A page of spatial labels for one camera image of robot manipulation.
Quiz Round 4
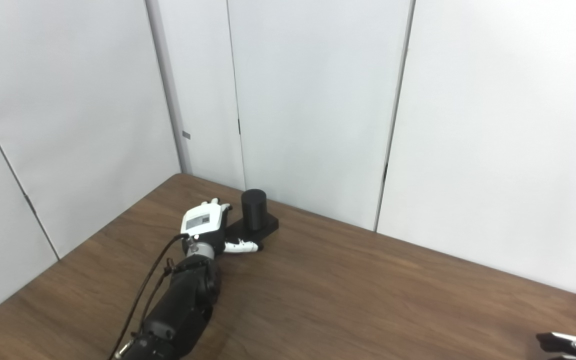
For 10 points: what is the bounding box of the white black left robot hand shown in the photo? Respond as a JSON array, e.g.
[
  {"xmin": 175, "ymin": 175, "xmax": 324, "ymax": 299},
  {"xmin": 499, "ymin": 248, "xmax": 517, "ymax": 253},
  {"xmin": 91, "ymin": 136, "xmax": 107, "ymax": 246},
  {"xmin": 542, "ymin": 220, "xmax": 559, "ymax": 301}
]
[{"xmin": 180, "ymin": 198, "xmax": 264, "ymax": 254}]

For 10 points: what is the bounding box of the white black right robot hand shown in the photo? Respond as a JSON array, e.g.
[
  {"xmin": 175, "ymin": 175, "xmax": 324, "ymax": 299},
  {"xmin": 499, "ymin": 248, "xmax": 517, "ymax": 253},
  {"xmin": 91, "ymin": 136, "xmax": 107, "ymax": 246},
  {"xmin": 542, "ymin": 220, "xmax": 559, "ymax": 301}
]
[{"xmin": 536, "ymin": 331, "xmax": 576, "ymax": 360}]

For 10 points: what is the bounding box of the black cylinder peg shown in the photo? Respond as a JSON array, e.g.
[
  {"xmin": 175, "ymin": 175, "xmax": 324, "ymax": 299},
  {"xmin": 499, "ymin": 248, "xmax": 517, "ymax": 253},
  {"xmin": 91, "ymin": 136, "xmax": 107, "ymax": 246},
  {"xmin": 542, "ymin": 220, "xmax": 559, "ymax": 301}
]
[{"xmin": 225, "ymin": 189, "xmax": 280, "ymax": 247}]

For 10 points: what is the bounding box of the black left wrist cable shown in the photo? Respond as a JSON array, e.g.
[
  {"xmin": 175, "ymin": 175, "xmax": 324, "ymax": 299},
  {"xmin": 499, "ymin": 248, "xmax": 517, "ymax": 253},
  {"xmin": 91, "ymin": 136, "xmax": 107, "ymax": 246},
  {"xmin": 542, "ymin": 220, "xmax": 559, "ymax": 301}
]
[{"xmin": 107, "ymin": 233, "xmax": 191, "ymax": 360}]

